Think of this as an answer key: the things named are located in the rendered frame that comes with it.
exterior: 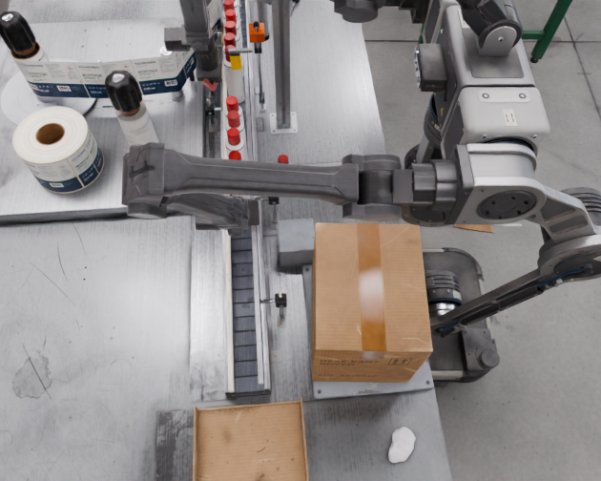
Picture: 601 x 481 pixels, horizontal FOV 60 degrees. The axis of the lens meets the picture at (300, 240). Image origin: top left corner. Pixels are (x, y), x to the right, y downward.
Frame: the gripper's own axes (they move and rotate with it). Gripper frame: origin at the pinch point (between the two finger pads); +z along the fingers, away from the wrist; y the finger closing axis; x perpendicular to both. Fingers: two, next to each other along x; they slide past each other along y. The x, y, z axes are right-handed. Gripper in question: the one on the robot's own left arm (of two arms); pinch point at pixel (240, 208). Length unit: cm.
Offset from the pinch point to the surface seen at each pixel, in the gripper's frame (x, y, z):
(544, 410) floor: 94, -113, 43
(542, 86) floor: -38, -164, 153
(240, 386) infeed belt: 39.5, 1.6, -25.4
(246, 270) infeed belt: 16.0, -0.7, -5.7
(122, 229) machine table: 5.4, 35.2, 9.8
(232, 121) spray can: -23.4, 0.7, 1.6
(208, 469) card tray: 56, 10, -33
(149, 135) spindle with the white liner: -20.8, 25.3, 12.4
